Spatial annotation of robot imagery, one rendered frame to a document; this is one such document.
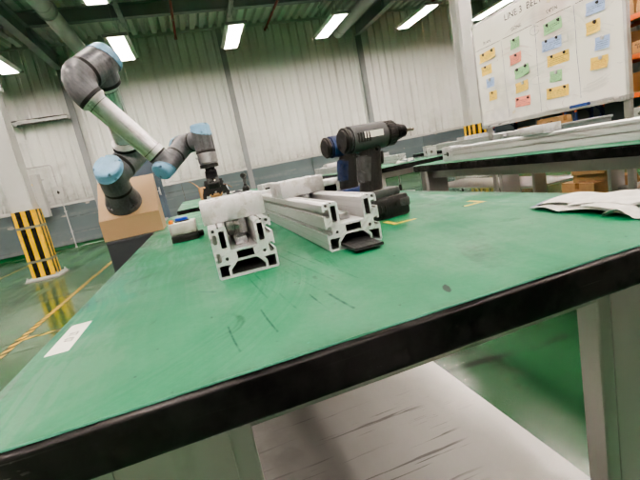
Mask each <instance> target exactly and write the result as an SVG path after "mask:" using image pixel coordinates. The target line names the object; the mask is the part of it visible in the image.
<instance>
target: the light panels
mask: <svg viewBox="0 0 640 480"><path fill-rule="evenodd" d="M510 1H512V0H504V1H503V2H501V3H499V4H498V5H496V6H494V7H493V8H491V9H489V10H487V11H486V12H484V13H482V14H481V15H479V16H477V17H476V18H474V19H473V20H472V21H474V20H480V19H482V18H483V17H485V16H487V15H489V14H490V13H492V12H494V11H495V10H498V9H499V8H501V7H503V6H504V5H506V4H508V2H510ZM85 2H86V4H87V5H96V4H108V3H107V1H106V0H85ZM436 6H437V5H432V6H426V7H425V8H424V9H422V10H421V11H419V12H418V13H417V14H416V15H414V16H413V17H412V18H411V19H410V20H409V21H408V22H407V23H405V24H404V25H403V26H402V27H400V28H399V29H407V28H408V27H410V26H411V25H412V24H413V23H415V22H416V21H417V20H419V19H420V18H421V17H423V16H424V15H425V14H427V13H428V12H429V11H431V10H432V9H433V8H435V7H436ZM345 16H346V14H337V15H334V16H333V17H332V19H331V20H330V22H329V23H328V24H327V25H326V27H325V28H324V29H323V30H322V32H321V33H320V34H319V35H318V37H317V38H325V37H328V36H329V35H330V33H331V32H332V31H333V30H334V29H335V28H336V26H337V25H338V24H339V23H340V22H341V21H342V20H343V18H344V17H345ZM242 28H243V25H233V26H229V31H228V36H227V41H226V46H225V49H233V48H237V45H238V41H239V38H240V34H241V31H242ZM108 39H109V41H110V43H111V45H112V47H113V48H114V50H115V52H116V53H117V54H118V55H119V57H120V58H121V60H122V61H126V60H134V57H133V55H132V53H131V51H130V48H129V46H128V44H127V42H126V40H125V38H124V36H119V37H110V38H108ZM0 73H2V74H10V73H18V72H17V71H16V70H14V69H12V68H11V67H9V66H7V65H6V64H4V63H3V62H1V61H0Z"/></svg>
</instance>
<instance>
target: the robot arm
mask: <svg viewBox="0 0 640 480"><path fill-rule="evenodd" d="M122 67H123V64H122V60H121V58H120V57H119V55H118V54H117V53H116V52H115V50H113V49H112V48H111V47H109V46H108V45H106V44H104V43H100V42H94V43H92V44H90V45H87V46H86V47H85V48H84V49H82V50H81V51H79V52H78V53H76V54H75V55H73V56H72V58H70V59H68V60H67V61H66V62H65V63H64V64H63V66H62V69H61V80H62V83H63V86H64V88H65V90H66V92H67V93H68V95H69V97H70V98H71V99H72V101H73V102H74V103H75V104H76V105H77V106H79V107H80V108H81V109H82V110H88V111H90V112H91V113H92V114H93V115H95V116H96V117H97V118H98V119H99V120H101V121H102V122H103V123H104V124H105V125H107V126H108V127H109V129H110V133H111V136H112V138H113V140H112V142H111V146H112V148H113V151H114V153H113V154H108V155H105V157H103V156H102V157H100V158H99V159H97V160H96V162H95V163H94V165H93V168H92V169H93V173H94V177H95V179H96V181H97V182H98V184H99V186H100V187H101V189H102V191H103V192H104V194H105V206H106V208H107V210H108V212H109V213H111V214H113V215H119V216H122V215H128V214H131V213H133V212H135V211H136V210H138V209H139V208H140V206H141V204H142V197H141V195H140V193H139V192H138V191H137V190H136V189H135V188H134V187H133V186H132V185H131V182H130V179H131V178H132V176H133V175H134V174H135V173H136V172H137V171H138V170H139V169H140V168H141V167H142V166H143V165H144V164H145V163H146V162H147V160H149V161H150V162H151V163H152V164H153V165H152V168H151V169H152V171H153V172H154V174H155V175H156V176H157V177H159V178H161V179H170V178H171V177H172V176H173V175H174V174H175V173H176V171H177V170H178V168H179V167H180V166H181V165H182V163H183V162H184V161H185V160H186V159H187V157H188V156H189V155H190V154H191V153H192V152H196V155H197V157H195V159H196V160H198V163H199V165H201V166H200V170H201V169H205V170H206V171H205V175H206V179H207V181H205V182H204V186H205V189H203V199H204V200H206V199H211V198H212V197H210V195H213V194H214V193H218V192H219V193H220V194H221V192H223V194H222V196H224V195H229V194H230V191H229V189H228V188H227V185H226V184H225V185H224V184H223V182H224V181H223V180H222V178H219V177H218V173H217V170H216V169H215V168H214V167H217V166H219V165H218V157H217V153H216V150H215V146H214V143H213V138H212V132H211V130H210V125H209V124H208V123H197V124H193V125H191V126H190V132H188V133H185V134H182V135H177V136H175V137H173V138H171V140H170V143H169V147H168V148H167V149H165V148H164V147H163V146H162V145H161V144H160V143H159V142H157V141H156V140H155V139H154V138H153V137H152V136H151V135H149V134H148V133H147V132H146V131H145V130H143V129H142V128H141V127H140V126H139V125H138V124H137V123H135V122H134V121H133V120H132V119H131V118H130V117H129V116H128V113H127V110H126V107H125V104H124V101H123V98H122V95H121V92H120V90H119V87H120V85H121V80H120V76H119V73H118V71H120V70H121V69H122Z"/></svg>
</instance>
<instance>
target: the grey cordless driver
mask: <svg viewBox="0 0 640 480"><path fill-rule="evenodd" d="M410 130H414V128H408V129H407V127H406V126H405V125H403V124H396V123H394V121H392V120H389V121H383V122H382V121H378V122H372V123H367V124H361V125H355V126H349V127H345V128H342V129H340V130H339V131H338V132H337V135H336V144H337V147H338V149H339V150H340V151H341V152H342V153H343V154H348V153H349V154H352V153H356V152H359V156H358V157H357V158H356V166H357V182H359V183H360V192H373V193H375V197H376V201H370V204H371V205H377V208H378V214H379V217H373V220H374V221H381V220H385V219H388V218H392V217H395V216H398V215H402V214H405V213H408V212H410V206H409V204H410V197H409V196H408V195H407V193H406V192H400V189H399V187H398V186H389V187H383V182H382V165H381V164H383V163H384V152H383V151H382V150H381V148H384V147H387V146H392V145H394V144H396V142H397V140H399V139H401V138H403V137H405V136H406V135H407V132H408V131H410Z"/></svg>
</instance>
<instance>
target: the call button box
mask: <svg viewBox="0 0 640 480"><path fill-rule="evenodd" d="M169 230H170V236H171V241H172V244H176V243H181V242H185V241H189V240H193V239H197V238H199V235H204V234H205V233H204V230H198V228H197V224H196V220H195V218H191V219H185V220H182V221H175V222H173V224H171V225H169Z"/></svg>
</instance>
